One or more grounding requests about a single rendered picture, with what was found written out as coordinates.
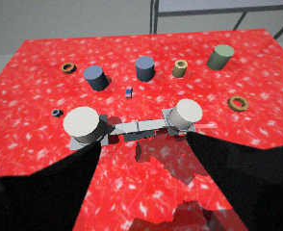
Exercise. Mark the grey hex nut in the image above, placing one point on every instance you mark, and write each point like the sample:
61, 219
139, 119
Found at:
57, 113

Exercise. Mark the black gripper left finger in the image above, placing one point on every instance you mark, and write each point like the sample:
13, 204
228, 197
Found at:
51, 198

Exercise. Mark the white cylinder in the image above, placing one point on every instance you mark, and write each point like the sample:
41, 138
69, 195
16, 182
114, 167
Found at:
84, 124
185, 114

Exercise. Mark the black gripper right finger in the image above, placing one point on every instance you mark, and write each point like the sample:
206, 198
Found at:
250, 178

